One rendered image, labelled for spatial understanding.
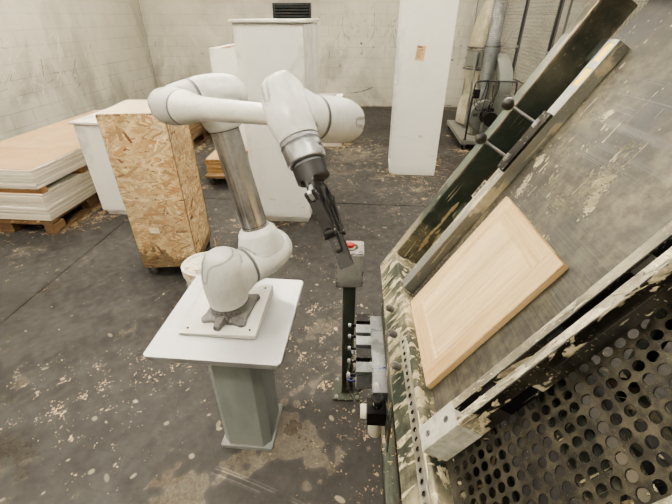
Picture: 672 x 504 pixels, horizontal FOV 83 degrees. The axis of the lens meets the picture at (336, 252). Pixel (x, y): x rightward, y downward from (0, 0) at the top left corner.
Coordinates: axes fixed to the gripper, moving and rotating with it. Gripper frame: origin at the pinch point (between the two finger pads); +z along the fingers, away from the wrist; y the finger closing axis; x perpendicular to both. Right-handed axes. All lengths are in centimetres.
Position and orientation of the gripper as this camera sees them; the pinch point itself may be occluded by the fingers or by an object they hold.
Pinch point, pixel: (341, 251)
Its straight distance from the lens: 80.9
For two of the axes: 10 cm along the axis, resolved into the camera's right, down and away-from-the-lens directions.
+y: 3.2, -0.4, 9.5
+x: -8.8, 3.6, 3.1
